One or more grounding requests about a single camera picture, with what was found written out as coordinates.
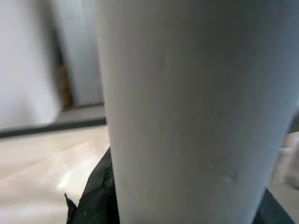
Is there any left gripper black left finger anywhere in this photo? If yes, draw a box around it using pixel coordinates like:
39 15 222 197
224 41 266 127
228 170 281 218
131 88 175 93
64 149 121 224

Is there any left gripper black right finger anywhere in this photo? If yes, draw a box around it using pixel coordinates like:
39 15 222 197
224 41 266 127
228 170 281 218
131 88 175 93
253 186 295 224

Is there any white plastic table leg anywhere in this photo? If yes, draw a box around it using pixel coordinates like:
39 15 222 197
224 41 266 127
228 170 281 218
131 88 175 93
94 0 299 224

